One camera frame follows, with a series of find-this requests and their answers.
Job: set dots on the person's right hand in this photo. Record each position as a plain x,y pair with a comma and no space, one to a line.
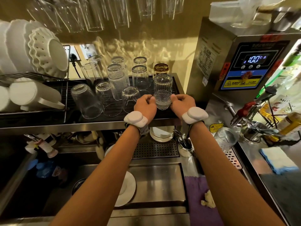
183,103

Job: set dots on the person's left hand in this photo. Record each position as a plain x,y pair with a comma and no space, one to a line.
145,107

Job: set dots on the stack of white plates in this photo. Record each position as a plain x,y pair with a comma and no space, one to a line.
162,134

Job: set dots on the amber rimmed glass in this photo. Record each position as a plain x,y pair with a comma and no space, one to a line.
161,69

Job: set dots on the white saucer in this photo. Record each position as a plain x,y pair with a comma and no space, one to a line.
128,193
108,150

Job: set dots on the group of tall clear glasses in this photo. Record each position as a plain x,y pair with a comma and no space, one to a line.
87,101

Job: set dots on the person's left forearm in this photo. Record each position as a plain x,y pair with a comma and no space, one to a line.
94,185

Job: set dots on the person's right forearm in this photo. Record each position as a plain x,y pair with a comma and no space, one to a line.
230,185

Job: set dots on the white left wrist tracker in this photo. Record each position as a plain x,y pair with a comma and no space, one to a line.
135,117

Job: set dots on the bunch of steel cutlery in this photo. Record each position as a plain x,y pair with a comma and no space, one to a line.
182,141

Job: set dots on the perforated steel drip tray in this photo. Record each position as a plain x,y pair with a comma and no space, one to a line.
160,149

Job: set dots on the steel hot water dispenser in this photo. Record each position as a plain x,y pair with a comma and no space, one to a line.
211,68

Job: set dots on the steel dispenser tap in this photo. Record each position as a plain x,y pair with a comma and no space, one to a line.
229,107

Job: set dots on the clear measuring cup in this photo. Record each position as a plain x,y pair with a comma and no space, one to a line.
227,138

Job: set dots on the white sponge bottle brush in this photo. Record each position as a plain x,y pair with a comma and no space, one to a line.
100,151

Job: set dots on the round steel bowl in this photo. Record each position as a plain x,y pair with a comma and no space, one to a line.
84,138

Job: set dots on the steel milk jug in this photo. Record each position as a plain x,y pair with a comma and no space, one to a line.
251,134

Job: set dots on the slotted steel drip tray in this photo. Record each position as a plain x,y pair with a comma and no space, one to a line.
234,160

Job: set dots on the recessed steel drainboard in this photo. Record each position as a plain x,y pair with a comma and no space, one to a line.
160,183

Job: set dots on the black plug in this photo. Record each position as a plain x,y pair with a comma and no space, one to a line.
73,58

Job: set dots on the purple cloth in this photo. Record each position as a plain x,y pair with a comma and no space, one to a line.
195,193

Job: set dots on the steel spoon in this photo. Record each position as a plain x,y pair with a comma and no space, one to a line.
270,132

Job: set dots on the crumpled beige tissue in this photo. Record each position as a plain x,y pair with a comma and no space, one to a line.
209,200

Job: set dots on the clear labelled syrup bottle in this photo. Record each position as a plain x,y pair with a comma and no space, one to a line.
284,101

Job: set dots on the round sink drain strainer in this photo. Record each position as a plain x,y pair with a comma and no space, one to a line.
77,185

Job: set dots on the blue white cloth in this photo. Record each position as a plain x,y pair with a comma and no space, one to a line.
277,160

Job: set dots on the yellow bottle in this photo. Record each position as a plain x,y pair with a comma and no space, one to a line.
291,124

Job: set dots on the stack of white fluted bowls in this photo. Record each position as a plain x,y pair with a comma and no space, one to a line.
47,51

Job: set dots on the blue dish soap bottle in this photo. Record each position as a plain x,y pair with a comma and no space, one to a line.
44,168

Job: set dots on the chrome faucet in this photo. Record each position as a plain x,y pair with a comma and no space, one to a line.
31,138

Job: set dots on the steel cups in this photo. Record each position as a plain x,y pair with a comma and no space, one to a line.
282,18

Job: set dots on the stainless steel sink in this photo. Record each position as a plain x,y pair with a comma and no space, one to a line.
47,200

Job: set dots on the white mug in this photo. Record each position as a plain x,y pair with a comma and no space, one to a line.
5,98

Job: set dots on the white wall socket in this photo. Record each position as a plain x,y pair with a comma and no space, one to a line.
88,50
75,50

